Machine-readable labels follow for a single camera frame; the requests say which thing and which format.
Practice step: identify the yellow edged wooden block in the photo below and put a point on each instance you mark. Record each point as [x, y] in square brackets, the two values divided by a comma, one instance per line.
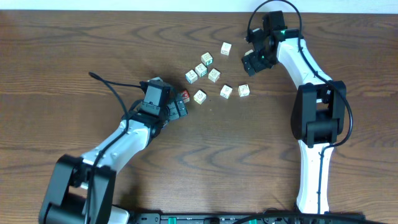
[200, 97]

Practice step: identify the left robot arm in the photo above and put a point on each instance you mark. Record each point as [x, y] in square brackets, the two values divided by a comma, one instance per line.
[81, 188]

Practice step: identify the green edged wooden block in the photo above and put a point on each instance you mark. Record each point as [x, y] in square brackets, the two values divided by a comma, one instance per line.
[207, 59]

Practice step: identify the far plain wooden block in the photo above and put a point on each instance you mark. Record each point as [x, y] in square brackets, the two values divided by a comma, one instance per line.
[225, 48]

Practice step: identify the blue edged wooden block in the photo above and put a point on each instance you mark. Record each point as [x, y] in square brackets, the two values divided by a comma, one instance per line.
[191, 76]

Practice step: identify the red letter block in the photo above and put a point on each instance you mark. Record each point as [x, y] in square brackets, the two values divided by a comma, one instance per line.
[185, 96]

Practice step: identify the plain wooden block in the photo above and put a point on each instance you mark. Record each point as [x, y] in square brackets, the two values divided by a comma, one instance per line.
[214, 75]
[225, 48]

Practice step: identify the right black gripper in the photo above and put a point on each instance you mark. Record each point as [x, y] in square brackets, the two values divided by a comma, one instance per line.
[257, 65]

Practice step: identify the teal edged wooden block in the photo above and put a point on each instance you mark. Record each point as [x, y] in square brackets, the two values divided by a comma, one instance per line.
[201, 70]

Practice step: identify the plain wooden block centre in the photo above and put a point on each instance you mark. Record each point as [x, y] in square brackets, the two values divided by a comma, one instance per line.
[214, 75]

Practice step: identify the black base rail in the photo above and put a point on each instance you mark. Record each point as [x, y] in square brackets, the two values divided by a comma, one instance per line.
[269, 217]

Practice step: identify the wooden block row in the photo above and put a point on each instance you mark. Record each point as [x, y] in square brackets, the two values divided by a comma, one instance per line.
[243, 90]

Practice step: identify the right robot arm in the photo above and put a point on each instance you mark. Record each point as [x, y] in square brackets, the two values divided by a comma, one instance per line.
[318, 113]

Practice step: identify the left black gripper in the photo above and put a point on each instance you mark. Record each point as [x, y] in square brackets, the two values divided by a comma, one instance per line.
[176, 109]

